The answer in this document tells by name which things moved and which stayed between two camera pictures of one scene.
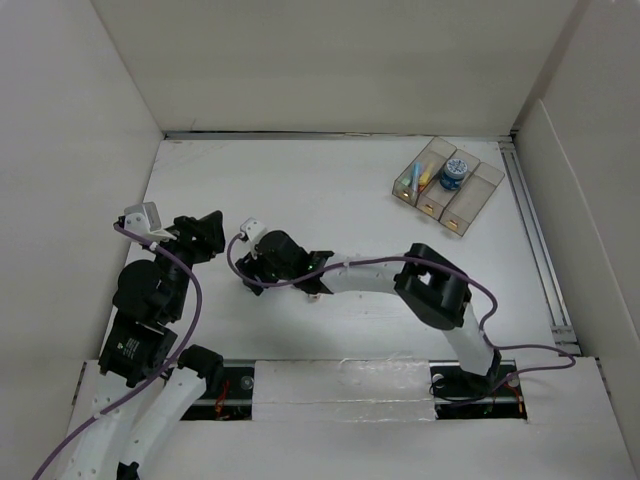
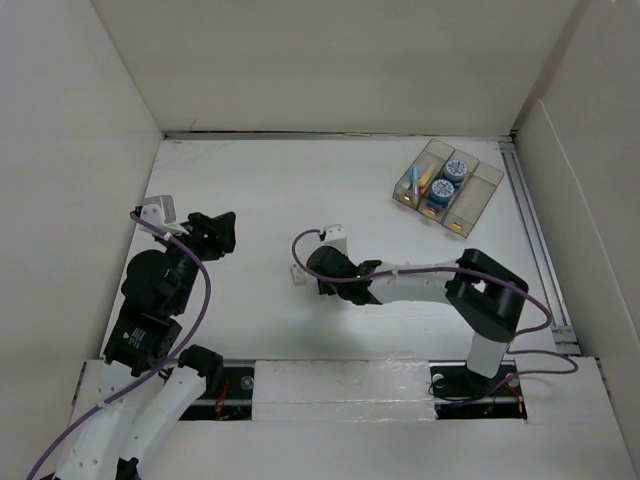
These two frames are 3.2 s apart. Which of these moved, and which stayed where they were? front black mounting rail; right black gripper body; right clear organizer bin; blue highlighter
Moved: right black gripper body
Stayed: front black mounting rail; right clear organizer bin; blue highlighter
